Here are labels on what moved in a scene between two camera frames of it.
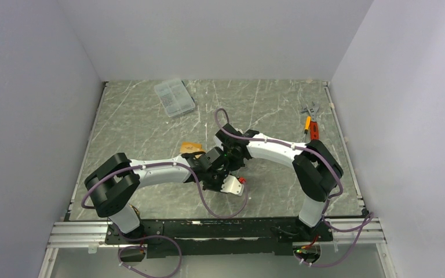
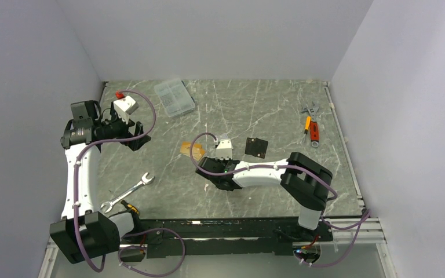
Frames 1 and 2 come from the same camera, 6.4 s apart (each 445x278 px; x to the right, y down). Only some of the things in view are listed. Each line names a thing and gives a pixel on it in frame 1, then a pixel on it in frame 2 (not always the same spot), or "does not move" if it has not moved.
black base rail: (221, 238) does not move
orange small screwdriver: (307, 124) does not move
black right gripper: (233, 166) -> (222, 163)
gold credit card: (188, 147) does not move
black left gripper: (223, 174) -> (137, 143)
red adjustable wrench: (312, 110) does not move
